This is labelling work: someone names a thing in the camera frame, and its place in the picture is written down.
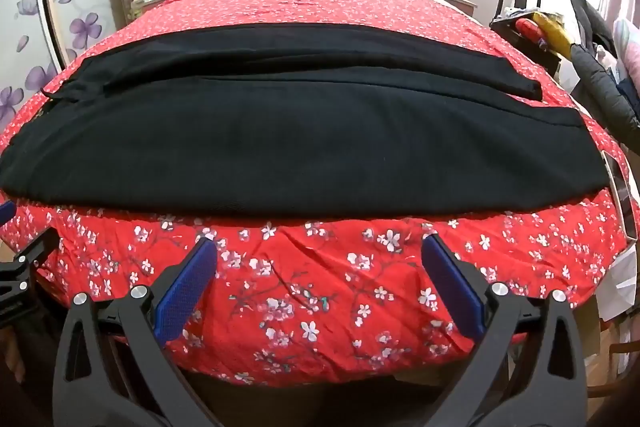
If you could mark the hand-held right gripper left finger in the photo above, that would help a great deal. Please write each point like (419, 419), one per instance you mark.
(182, 292)

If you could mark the black pants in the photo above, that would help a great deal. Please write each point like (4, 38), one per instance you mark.
(300, 137)

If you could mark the smartphone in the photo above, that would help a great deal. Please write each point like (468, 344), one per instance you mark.
(620, 194)

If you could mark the red floral bed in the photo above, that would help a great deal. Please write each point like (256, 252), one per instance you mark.
(325, 307)

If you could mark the white paper bag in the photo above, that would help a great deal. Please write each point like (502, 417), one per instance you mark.
(620, 287)

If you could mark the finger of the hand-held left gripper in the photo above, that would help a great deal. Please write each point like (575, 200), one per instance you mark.
(6, 212)
(30, 254)

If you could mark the grey quilted jacket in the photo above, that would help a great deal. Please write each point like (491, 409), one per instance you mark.
(597, 72)

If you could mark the red bag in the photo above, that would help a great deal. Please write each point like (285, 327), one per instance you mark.
(529, 29)

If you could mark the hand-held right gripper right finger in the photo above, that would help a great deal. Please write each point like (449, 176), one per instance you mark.
(452, 287)

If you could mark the yellow cloth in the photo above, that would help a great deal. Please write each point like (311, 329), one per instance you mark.
(552, 34)

